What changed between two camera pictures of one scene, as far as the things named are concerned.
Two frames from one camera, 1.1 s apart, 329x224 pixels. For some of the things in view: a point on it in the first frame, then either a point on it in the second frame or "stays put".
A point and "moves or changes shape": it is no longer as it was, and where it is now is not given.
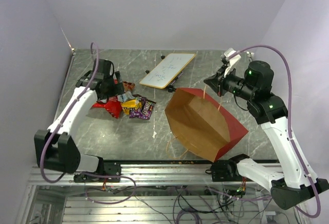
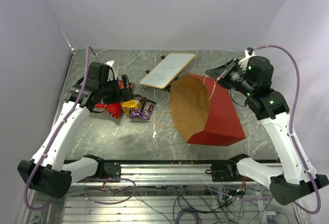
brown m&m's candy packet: x=146 y=107 stays put
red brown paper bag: x=201 y=124 moves or changes shape
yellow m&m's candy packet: x=132 y=103 stays put
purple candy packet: x=134 y=113 stays put
